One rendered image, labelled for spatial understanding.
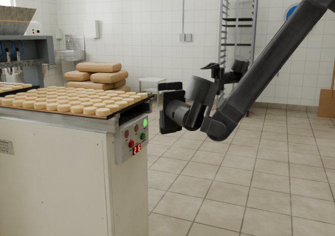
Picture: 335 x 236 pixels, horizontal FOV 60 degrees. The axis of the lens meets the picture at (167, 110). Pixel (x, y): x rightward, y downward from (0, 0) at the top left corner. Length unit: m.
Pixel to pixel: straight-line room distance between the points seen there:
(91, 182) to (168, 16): 4.44
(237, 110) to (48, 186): 0.92
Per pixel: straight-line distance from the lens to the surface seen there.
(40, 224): 1.50
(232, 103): 0.67
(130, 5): 5.68
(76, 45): 6.33
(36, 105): 1.22
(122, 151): 1.13
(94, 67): 5.16
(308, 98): 5.12
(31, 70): 1.95
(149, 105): 1.29
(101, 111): 1.04
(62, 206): 1.35
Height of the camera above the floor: 1.18
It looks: 14 degrees down
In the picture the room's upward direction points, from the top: straight up
